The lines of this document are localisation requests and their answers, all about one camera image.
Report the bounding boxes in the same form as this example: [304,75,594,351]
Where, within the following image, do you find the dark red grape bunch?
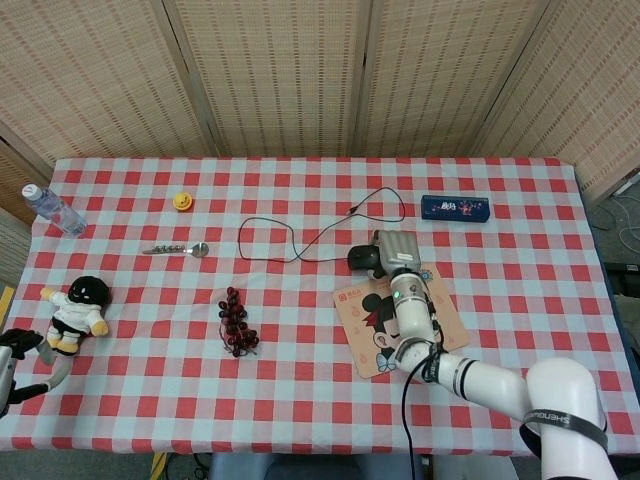
[217,285,261,358]

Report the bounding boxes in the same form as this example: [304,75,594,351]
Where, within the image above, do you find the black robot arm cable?
[401,279,447,480]

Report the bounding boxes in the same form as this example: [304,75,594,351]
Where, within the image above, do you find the plush doll with black hair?
[39,274,111,357]

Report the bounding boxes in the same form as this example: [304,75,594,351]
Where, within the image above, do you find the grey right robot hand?
[367,229,422,280]

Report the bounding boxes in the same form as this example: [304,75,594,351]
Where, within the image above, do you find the dark blue printed box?
[420,194,492,224]

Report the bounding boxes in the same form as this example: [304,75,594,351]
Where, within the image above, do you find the woven bamboo folding screen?
[0,0,640,226]

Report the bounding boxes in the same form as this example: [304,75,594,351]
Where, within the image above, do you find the red white checked tablecloth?
[0,157,636,457]

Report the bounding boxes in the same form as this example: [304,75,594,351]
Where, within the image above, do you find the clear plastic water bottle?
[21,183,88,238]

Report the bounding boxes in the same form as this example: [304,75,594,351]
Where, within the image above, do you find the black mouse cable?
[237,187,407,264]

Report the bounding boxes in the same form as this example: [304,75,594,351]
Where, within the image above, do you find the black computer mouse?
[347,243,384,271]

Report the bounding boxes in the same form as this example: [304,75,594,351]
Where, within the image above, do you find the blue grey robot torso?
[208,453,426,480]

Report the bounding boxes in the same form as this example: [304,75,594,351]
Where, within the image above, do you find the black grey left robot hand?
[0,328,74,419]

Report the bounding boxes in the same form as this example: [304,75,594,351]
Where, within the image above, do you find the metal spoon with beaded handle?
[142,241,211,260]

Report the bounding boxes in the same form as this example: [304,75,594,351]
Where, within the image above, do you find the orange cartoon girl mouse pad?
[332,263,471,380]

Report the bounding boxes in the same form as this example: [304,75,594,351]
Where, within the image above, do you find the white floor cable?
[597,194,640,246]

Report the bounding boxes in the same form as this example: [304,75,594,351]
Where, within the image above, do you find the black floor equipment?
[607,259,640,301]

